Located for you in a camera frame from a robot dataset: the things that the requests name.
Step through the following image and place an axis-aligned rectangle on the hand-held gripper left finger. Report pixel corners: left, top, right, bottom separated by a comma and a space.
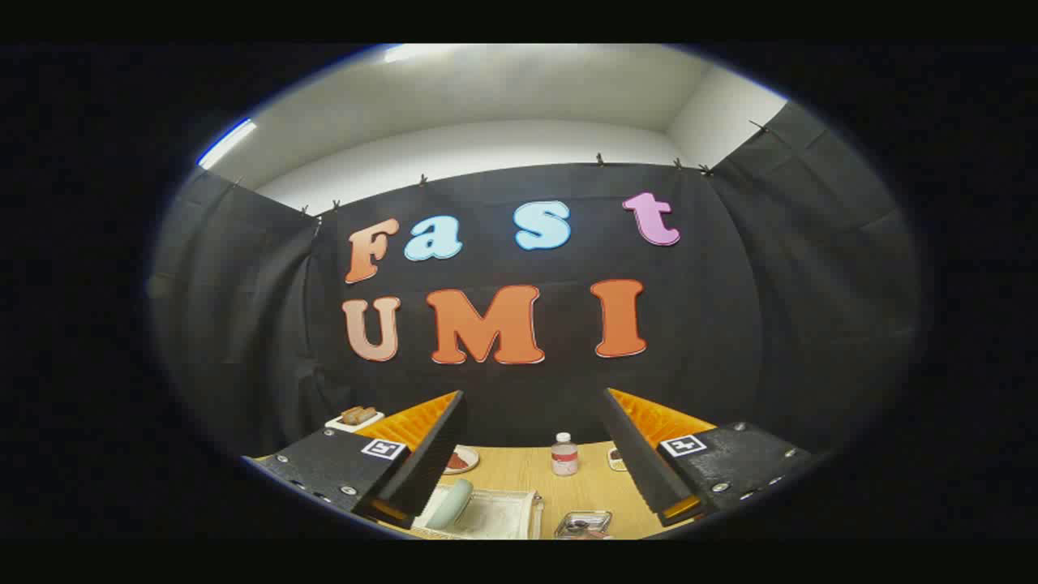
258, 390, 469, 528

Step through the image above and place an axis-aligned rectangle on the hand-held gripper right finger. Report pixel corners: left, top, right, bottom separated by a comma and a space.
600, 388, 816, 526

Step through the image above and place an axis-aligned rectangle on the pale green plate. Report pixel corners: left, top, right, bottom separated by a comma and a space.
426, 478, 474, 530

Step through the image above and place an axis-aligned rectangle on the metal wire basket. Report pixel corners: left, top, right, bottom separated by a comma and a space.
555, 510, 613, 540

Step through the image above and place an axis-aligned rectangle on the white wire dish rack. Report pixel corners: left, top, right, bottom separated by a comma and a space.
410, 484, 543, 540

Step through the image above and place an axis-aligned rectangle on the clear plastic bottle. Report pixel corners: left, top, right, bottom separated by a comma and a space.
551, 432, 580, 477

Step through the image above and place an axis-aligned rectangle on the white toaster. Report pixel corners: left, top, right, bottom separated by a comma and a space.
325, 406, 386, 433

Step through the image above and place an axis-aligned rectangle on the white drip mat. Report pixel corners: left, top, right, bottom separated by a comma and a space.
430, 489, 536, 538

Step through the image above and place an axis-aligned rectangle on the ceiling light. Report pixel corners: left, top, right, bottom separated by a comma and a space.
197, 118, 258, 170
382, 45, 457, 65

